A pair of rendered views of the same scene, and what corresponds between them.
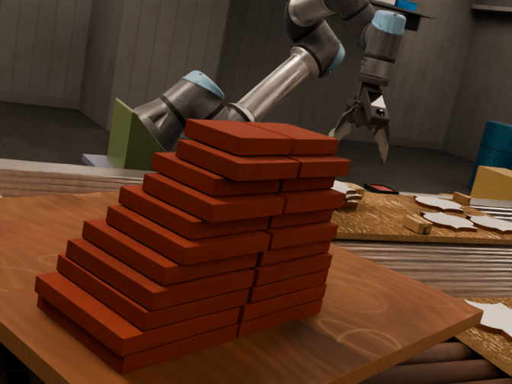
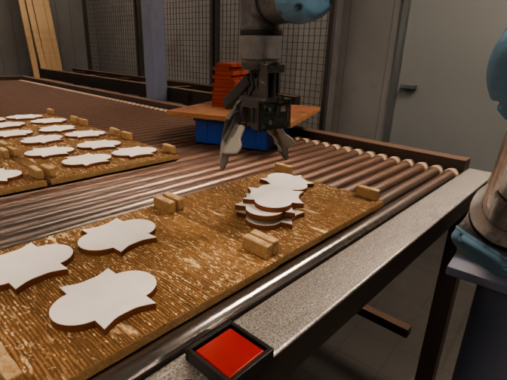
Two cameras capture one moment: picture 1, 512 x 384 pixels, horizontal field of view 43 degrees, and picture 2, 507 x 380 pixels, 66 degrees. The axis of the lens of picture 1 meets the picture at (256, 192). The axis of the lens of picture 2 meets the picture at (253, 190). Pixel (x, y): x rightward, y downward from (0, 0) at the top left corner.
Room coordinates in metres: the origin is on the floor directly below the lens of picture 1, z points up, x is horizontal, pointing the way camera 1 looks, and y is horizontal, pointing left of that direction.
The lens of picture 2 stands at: (2.28, -0.47, 1.27)
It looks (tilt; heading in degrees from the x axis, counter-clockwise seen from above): 20 degrees down; 160
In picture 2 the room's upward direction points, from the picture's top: 2 degrees clockwise
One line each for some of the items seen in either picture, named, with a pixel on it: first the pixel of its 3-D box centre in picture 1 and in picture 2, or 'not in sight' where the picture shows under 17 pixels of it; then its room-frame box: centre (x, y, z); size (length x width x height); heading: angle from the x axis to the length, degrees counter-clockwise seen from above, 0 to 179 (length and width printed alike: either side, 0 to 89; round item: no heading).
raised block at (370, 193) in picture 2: not in sight; (367, 192); (1.51, 0.10, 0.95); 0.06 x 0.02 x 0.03; 28
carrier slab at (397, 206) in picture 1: (441, 217); (114, 269); (1.69, -0.50, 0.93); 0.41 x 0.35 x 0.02; 119
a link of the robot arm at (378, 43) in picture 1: (385, 36); (262, 1); (1.59, -0.22, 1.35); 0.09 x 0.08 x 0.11; 9
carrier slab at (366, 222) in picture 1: (311, 209); (275, 204); (1.49, -0.14, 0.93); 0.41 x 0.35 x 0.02; 118
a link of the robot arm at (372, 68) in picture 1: (375, 69); (262, 49); (1.58, -0.22, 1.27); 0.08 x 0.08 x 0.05
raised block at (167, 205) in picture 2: (420, 224); (164, 203); (1.48, -0.39, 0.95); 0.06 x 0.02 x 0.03; 29
